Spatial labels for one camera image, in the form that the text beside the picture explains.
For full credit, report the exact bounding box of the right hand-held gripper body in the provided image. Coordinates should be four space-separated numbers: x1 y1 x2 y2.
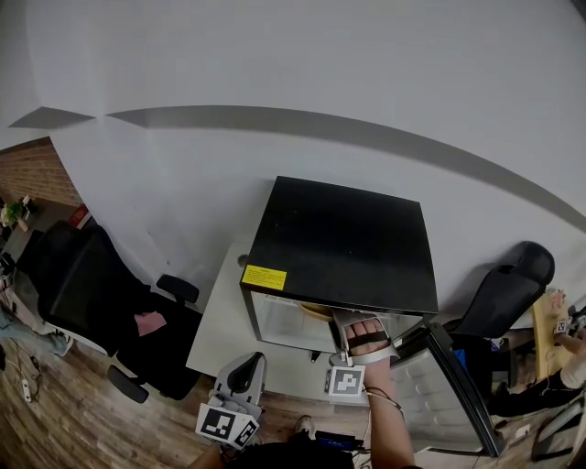
326 310 402 400

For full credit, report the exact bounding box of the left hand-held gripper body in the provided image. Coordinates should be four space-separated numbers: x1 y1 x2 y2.
195 351 268 453

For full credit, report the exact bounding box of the yellow container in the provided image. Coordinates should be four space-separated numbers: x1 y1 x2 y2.
298 300 333 321

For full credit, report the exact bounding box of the black mini fridge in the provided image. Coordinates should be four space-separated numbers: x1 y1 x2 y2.
239 175 505 459

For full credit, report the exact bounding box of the person's left forearm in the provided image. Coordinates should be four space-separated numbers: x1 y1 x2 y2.
189 444 228 469

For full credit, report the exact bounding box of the person's right forearm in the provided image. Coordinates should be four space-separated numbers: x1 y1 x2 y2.
364 357 417 469

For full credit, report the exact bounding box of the person's right hand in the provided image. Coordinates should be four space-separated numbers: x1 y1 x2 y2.
343 318 393 358

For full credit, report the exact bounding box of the black box with blue label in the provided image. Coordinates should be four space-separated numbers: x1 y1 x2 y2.
314 429 365 453

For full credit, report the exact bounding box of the person's shoe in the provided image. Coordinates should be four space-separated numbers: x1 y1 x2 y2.
45 327 75 357
294 414 318 442

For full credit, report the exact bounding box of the person's black clothing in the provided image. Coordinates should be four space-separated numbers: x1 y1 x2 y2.
222 432 357 469

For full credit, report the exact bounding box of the pink cloth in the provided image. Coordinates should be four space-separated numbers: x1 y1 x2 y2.
134 311 168 338

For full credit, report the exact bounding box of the black chair with headrest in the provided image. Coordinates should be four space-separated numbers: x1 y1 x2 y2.
447 240 557 341

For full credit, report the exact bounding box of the black office chair with armrests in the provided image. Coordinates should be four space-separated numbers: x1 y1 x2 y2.
32 221 203 405

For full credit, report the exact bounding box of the wooden board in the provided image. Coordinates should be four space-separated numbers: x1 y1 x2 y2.
530 292 574 382

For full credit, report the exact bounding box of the green potted plant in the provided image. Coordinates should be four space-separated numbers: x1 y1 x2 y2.
0 195 34 231

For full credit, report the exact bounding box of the thin white cable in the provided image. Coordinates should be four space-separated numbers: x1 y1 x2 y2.
364 387 407 420

